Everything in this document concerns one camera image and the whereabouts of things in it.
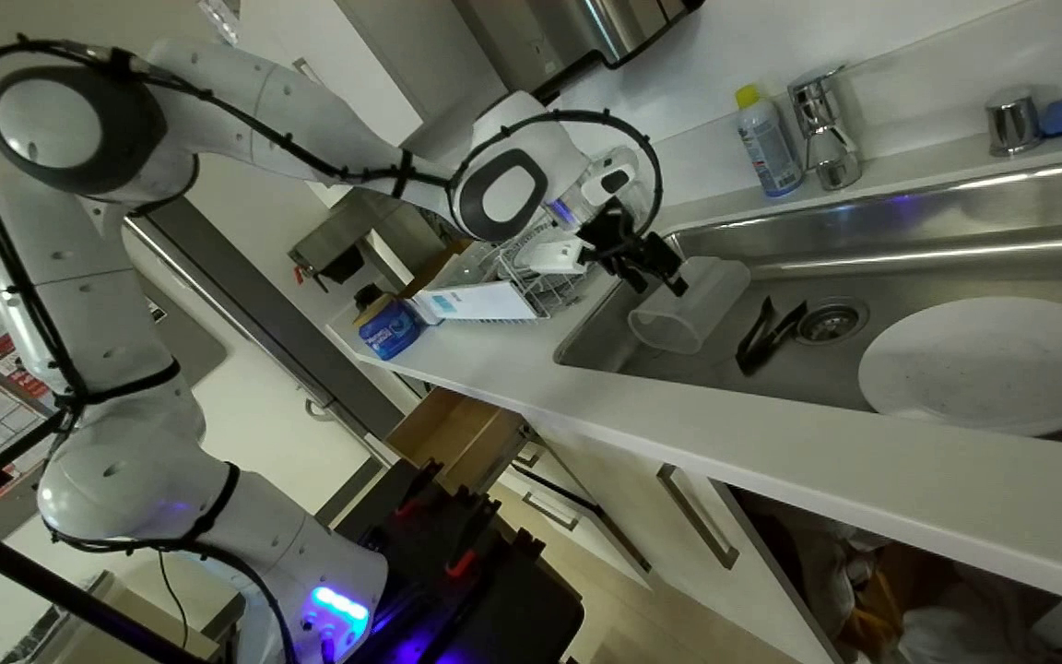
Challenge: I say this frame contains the white round plate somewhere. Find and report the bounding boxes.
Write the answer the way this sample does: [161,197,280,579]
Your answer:
[853,290,1062,442]

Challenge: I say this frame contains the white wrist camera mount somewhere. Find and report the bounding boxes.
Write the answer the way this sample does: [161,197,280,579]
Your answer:
[511,230,595,284]

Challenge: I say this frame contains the black tongs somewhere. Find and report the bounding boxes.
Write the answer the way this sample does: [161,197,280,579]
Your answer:
[730,296,812,381]

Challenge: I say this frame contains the open wooden drawer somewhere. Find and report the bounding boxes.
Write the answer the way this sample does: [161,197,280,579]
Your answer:
[383,382,529,497]

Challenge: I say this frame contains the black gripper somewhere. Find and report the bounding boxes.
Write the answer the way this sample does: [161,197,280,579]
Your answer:
[573,197,694,300]

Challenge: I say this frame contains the clear plastic cup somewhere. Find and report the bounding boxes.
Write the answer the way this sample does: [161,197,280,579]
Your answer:
[623,252,754,363]

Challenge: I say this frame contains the stainless steel sink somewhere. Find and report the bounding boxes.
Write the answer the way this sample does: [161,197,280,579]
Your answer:
[548,152,1062,446]

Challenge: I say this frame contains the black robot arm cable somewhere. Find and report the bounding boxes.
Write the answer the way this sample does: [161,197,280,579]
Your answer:
[0,33,666,581]

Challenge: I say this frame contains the steel paper towel dispenser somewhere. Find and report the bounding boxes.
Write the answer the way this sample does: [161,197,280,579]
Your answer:
[450,0,709,106]

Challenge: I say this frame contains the white base cabinet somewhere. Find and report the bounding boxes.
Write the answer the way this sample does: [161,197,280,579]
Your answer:
[306,381,1062,664]

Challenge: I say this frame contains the white panel with blue label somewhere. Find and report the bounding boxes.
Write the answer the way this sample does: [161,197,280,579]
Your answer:
[407,275,544,333]

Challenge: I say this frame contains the white wire dish rack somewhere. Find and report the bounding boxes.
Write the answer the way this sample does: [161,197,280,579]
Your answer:
[464,235,608,323]

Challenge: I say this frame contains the soap bottle with yellow cap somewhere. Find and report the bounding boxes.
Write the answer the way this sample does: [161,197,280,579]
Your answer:
[730,77,812,203]

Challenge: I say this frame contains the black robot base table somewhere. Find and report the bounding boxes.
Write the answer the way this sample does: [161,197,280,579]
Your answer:
[332,456,591,664]

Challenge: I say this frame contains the black tripod stand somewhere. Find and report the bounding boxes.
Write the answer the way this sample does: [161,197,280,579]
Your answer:
[0,413,210,664]

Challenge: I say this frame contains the steel sink drain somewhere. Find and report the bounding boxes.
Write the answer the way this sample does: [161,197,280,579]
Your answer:
[793,300,868,347]

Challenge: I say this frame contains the chrome faucet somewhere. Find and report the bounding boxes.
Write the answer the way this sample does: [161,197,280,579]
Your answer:
[788,61,871,197]

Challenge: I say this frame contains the steel base cabinet handle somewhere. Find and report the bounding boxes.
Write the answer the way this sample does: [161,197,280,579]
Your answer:
[652,460,741,570]

